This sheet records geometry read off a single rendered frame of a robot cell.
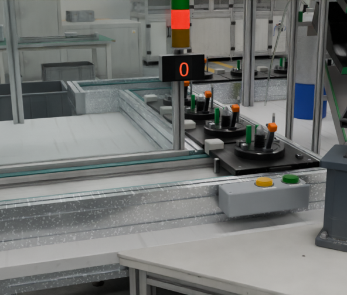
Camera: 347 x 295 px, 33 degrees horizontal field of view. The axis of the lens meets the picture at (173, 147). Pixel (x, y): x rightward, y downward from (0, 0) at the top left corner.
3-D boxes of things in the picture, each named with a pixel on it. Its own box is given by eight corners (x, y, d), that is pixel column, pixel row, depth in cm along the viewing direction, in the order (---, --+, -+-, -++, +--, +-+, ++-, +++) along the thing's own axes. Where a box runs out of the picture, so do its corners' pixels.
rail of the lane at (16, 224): (346, 205, 152) (349, 166, 149) (-7, 251, 128) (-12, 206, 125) (334, 198, 157) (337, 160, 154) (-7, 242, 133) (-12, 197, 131)
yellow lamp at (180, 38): (191, 47, 158) (191, 28, 156) (174, 48, 156) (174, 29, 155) (186, 45, 162) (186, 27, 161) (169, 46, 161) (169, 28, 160)
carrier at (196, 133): (276, 144, 178) (278, 103, 174) (202, 151, 171) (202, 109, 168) (245, 126, 200) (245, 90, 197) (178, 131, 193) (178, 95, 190)
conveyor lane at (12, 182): (317, 199, 157) (319, 164, 154) (-7, 240, 134) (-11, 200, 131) (271, 168, 183) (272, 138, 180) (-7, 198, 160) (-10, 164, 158)
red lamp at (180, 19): (191, 28, 156) (191, 10, 155) (174, 29, 155) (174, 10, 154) (186, 27, 161) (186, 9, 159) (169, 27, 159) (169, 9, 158)
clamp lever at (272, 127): (272, 149, 155) (278, 126, 151) (265, 150, 155) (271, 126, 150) (267, 141, 158) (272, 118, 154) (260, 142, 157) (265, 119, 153)
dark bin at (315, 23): (388, 74, 156) (395, 50, 151) (341, 75, 155) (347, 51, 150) (352, 23, 177) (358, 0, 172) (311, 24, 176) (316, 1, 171)
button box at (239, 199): (309, 207, 141) (310, 183, 139) (228, 218, 135) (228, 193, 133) (295, 198, 147) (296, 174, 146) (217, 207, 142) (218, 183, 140)
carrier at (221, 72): (275, 80, 292) (276, 55, 288) (231, 83, 285) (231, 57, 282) (255, 74, 314) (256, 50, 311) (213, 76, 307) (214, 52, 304)
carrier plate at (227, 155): (319, 168, 154) (319, 160, 154) (235, 177, 148) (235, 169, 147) (278, 145, 176) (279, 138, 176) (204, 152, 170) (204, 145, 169)
